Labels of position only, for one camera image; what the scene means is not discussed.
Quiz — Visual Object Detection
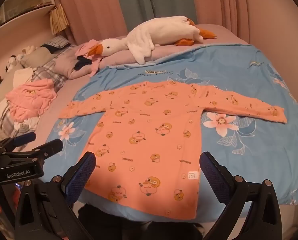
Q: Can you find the cream cloth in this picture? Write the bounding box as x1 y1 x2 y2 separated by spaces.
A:
12 67 37 87

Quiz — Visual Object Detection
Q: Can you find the blue floral blanket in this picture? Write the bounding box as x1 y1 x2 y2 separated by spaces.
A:
46 44 298 224

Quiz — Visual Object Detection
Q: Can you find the white crumpled cloth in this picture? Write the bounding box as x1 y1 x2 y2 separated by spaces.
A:
15 116 43 137

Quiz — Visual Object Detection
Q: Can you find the bed with lilac sheet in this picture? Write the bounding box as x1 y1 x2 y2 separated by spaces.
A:
0 24 251 153

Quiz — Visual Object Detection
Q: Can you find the dark navy cloth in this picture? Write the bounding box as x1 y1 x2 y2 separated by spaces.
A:
73 55 93 72

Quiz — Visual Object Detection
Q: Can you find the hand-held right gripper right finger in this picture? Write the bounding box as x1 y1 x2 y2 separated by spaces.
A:
199 151 283 240

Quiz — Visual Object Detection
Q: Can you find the white plush toy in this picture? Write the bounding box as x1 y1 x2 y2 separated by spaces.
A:
16 45 38 60

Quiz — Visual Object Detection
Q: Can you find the yellow fringed curtain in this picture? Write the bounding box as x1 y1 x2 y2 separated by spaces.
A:
49 4 69 35

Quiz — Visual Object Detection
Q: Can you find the white goose plush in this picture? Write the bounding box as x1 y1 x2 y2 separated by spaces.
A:
87 16 217 64

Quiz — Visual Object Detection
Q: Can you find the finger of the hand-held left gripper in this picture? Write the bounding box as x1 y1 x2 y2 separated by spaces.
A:
4 139 64 165
0 131 37 153

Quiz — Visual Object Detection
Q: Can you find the pink garment pile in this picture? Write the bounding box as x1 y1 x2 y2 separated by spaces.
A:
6 79 57 120

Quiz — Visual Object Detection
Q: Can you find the grey checked pillow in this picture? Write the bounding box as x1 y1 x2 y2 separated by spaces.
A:
40 35 72 49

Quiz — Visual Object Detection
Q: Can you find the orange printed shirt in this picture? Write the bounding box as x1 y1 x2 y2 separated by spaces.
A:
58 81 288 219

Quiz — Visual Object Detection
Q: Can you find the beige pillow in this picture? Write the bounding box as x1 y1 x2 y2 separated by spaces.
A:
20 46 55 68

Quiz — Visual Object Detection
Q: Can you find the pink cloth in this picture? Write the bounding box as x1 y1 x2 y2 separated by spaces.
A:
74 39 105 77

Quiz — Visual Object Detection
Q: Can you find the white wall cabinet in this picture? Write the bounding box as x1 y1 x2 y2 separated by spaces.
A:
0 0 55 37

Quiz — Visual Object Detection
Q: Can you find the pink curtain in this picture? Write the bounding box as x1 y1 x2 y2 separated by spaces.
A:
188 0 255 44
51 0 129 45

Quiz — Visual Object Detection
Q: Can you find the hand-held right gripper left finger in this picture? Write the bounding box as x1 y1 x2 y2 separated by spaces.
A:
15 151 97 240

